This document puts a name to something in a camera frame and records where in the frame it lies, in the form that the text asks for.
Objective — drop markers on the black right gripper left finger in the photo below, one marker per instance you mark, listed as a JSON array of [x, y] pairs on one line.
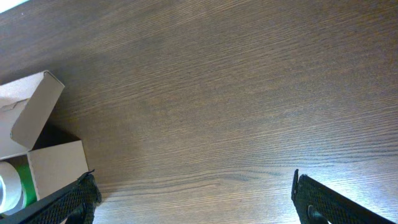
[[74, 203]]

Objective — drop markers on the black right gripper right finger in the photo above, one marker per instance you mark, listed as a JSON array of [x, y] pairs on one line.
[[316, 203]]

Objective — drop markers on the brown cardboard box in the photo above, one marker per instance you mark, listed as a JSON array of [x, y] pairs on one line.
[[26, 105]]

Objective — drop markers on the white tape roll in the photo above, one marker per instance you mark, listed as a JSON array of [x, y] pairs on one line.
[[11, 189]]

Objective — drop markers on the green tape roll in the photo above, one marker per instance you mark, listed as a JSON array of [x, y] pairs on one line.
[[28, 187]]

